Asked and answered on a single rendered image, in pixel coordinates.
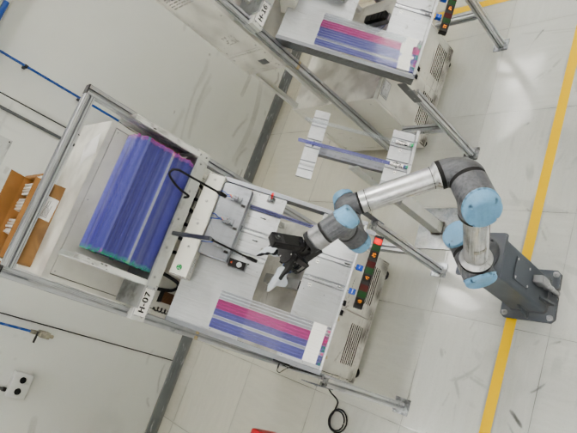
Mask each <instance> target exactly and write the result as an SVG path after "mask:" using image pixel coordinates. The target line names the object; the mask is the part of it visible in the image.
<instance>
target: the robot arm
mask: <svg viewBox="0 0 577 433"><path fill-rule="evenodd" d="M437 188H439V189H441V190H444V189H447V188H451V190H452V193H453V196H454V197H455V199H456V202H457V208H458V217H459V220H460V221H456V222H453V223H451V224H449V225H448V226H447V227H446V229H445V231H444V232H443V236H442V240H443V242H444V243H445V245H446V246H447V247H449V248H450V250H451V252H452V256H453V257H454V260H455V262H456V265H457V267H458V269H459V272H460V274H461V277H462V278H463V282H464V283H465V286H466V287H467V288H469V289H480V288H483V287H486V286H488V285H491V284H492V283H493V282H495V280H496V279H497V274H496V271H495V269H494V267H493V265H494V264H495V262H496V261H497V260H498V258H499V254H500V248H499V246H498V244H497V242H496V241H495V240H494V239H493V238H491V237H490V224H492V223H494V222H495V221H496V220H497V219H496V218H499V217H500V216H501V213H502V210H503V205H502V202H501V197H500V196H499V194H498V193H497V192H496V190H495V188H494V186H493V184H492V183H491V181H490V179H489V177H488V175H487V174H486V171H485V169H484V168H483V166H482V165H481V164H480V163H479V162H476V161H475V160H472V159H470V158H465V157H448V158H444V159H440V160H438V161H435V162H432V164H431V166H430V167H427V168H423V169H420V170H417V171H415V172H413V173H410V174H406V175H403V176H400V177H397V178H396V179H393V180H388V181H386V182H383V183H380V184H378V185H376V186H371V187H369V188H366V189H363V190H360V191H359V192H354V193H353V192H352V191H351V190H350V189H341V190H339V191H337V192H336V193H335V194H334V195H333V199H332V200H333V204H334V212H332V213H331V214H330V215H329V216H327V217H326V218H324V219H323V220H321V221H320V222H319V223H317V224H316V225H314V226H313V227H311V228H310V229H309V230H308V231H307V232H306V233H304V234H303V237H304V240H303V238H302V237H301V236H296V235H286V234H282V233H277V232H271V233H270V235H269V237H268V239H269V242H270V245H269V246H268V247H266V248H264V249H263V250H261V251H260V252H259V253H257V256H263V255H272V256H274V257H280V261H279V262H280V263H281V264H283V263H284V265H283V266H280V267H278V268H277V269H276V274H275V276H274V277H273V278H272V279H271V281H270V282H269V283H268V285H267V291H268V292H269V291H270V290H273V289H274V288H275V287H276V286H281V287H285V286H287V284H288V280H287V275H288V273H289V272H290V271H293V273H294V274H296V275H297V274H299V273H300V272H302V271H304V270H305V269H307V268H308V267H309V264H308V262H309V261H310V260H312V259H314V258H315V257H317V256H318V255H320V254H321V253H322V249H324V248H325V247H327V246H329V245H330V244H331V243H332V242H334V241H335V240H337V239H339V240H340V241H341V242H342V243H343V244H344V245H345V246H346V247H348V249H349V250H352V251H353V252H354V253H364V252H366V251H367V250H368V249H369V247H370V245H371V238H370V236H369V235H368V233H367V232H366V231H365V230H364V228H363V225H362V221H361V216H360V214H363V213H366V212H369V211H371V210H376V209H379V208H380V207H383V206H386V205H389V204H393V203H396V202H398V201H401V200H404V199H407V198H411V197H414V196H416V195H419V194H422V193H425V192H429V191H432V190H434V189H437ZM299 266H300V267H299ZM302 266H303V267H304V269H302V270H301V271H299V272H298V271H297V270H299V269H300V268H301V267H302Z"/></svg>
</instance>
